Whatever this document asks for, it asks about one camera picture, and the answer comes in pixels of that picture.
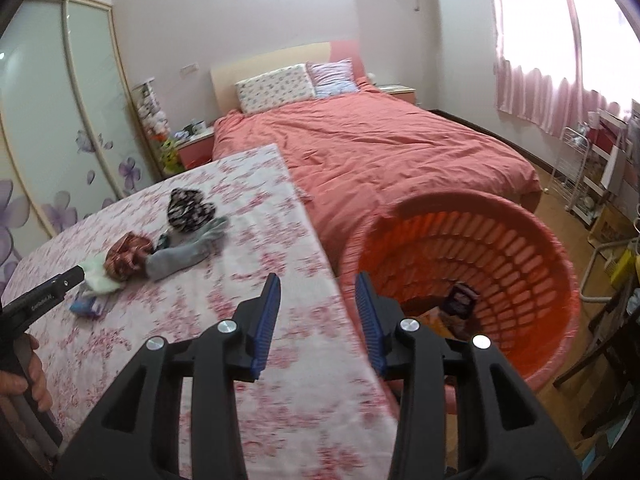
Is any grey sock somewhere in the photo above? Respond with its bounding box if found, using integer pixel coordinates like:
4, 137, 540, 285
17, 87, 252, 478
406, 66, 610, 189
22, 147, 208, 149
144, 216, 230, 282

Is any white wire rack trolley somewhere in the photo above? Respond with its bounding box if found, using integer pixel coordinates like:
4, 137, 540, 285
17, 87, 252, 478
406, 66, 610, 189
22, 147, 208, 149
546, 124, 620, 228

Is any blue light blue sock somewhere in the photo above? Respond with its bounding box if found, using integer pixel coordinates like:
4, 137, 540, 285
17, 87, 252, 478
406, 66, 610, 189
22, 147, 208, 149
70, 294, 116, 318

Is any floral white pillow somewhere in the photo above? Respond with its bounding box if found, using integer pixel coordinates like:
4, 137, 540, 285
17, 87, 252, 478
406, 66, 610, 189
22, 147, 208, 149
234, 64, 316, 115

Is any cream wooden headboard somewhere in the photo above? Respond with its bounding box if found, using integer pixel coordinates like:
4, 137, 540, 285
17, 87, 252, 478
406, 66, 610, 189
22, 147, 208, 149
210, 42, 331, 115

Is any salmon pink bed duvet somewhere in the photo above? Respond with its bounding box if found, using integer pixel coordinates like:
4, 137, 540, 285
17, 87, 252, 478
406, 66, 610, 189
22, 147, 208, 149
213, 81, 542, 268

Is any plush toy display tube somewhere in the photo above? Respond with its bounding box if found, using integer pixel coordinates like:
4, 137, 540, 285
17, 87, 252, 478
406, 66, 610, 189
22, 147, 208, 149
132, 78, 184, 177

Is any pale green cloth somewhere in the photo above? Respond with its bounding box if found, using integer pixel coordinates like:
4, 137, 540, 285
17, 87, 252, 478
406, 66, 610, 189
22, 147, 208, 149
78, 252, 125, 296

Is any cluttered white desk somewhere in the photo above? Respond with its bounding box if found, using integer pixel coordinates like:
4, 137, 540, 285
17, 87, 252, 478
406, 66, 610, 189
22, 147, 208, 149
587, 108, 639, 195

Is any left human hand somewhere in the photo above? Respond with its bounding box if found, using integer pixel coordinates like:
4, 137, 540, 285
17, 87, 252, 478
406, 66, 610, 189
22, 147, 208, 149
0, 335, 53, 412

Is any pink left nightstand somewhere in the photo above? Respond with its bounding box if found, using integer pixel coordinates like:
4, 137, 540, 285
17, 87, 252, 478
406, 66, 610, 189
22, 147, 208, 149
177, 127, 215, 170

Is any red plastic laundry basket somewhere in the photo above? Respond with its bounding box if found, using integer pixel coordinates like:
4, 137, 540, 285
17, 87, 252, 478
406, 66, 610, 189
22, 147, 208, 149
338, 188, 580, 391

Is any red plaid scrunchie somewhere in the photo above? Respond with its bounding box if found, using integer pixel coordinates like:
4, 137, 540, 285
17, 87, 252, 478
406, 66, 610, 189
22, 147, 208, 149
104, 232, 154, 282

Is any pink floral tablecloth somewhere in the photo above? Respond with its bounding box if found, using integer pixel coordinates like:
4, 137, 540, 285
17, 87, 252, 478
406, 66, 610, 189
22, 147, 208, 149
1, 145, 397, 479

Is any floral sliding wardrobe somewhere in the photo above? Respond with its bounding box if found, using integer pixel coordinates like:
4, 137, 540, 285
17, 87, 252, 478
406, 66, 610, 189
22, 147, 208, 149
1, 0, 157, 284

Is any pink nightstand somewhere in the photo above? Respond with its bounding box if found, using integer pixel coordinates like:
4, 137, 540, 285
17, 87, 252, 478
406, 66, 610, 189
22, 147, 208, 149
177, 127, 215, 170
378, 84, 416, 105

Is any pink right nightstand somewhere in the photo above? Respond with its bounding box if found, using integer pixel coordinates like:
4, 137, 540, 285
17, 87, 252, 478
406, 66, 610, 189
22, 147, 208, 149
378, 84, 416, 105

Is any pink window curtain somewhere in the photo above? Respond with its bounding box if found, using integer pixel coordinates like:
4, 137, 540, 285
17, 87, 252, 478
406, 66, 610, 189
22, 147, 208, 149
492, 0, 639, 136

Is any pink striped pillow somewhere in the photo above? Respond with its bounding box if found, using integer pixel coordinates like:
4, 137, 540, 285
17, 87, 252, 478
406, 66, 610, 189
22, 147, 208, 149
306, 58, 358, 99

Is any black white patterned scrunchie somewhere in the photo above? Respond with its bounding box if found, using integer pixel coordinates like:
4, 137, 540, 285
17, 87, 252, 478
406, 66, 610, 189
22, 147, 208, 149
167, 188, 216, 233

